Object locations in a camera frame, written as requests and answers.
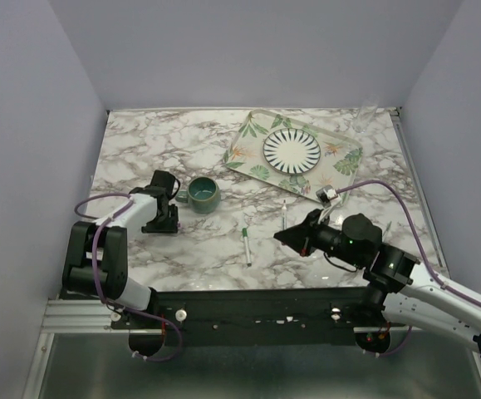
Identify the clear glass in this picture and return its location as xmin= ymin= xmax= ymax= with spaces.
xmin=351 ymin=95 xmax=379 ymax=133

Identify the white pen pink tip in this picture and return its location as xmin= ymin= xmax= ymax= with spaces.
xmin=281 ymin=200 xmax=287 ymax=230

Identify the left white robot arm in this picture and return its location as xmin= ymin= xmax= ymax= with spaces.
xmin=62 ymin=170 xmax=180 ymax=328

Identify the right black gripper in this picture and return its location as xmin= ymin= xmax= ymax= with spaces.
xmin=276 ymin=207 xmax=364 ymax=268

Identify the green ceramic mug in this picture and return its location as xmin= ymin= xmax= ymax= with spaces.
xmin=174 ymin=176 xmax=221 ymax=214

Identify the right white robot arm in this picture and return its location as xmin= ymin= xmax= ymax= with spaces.
xmin=273 ymin=209 xmax=481 ymax=357

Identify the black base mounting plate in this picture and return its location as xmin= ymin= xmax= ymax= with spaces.
xmin=111 ymin=288 xmax=391 ymax=353

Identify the white pen green tip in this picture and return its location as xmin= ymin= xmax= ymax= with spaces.
xmin=243 ymin=238 xmax=253 ymax=267

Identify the striped blue white plate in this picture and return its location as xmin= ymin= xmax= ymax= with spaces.
xmin=263 ymin=128 xmax=321 ymax=175

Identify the floral leaf tray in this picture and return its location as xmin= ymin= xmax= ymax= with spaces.
xmin=223 ymin=109 xmax=363 ymax=202

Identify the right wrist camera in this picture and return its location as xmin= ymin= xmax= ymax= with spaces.
xmin=316 ymin=185 xmax=342 ymax=209

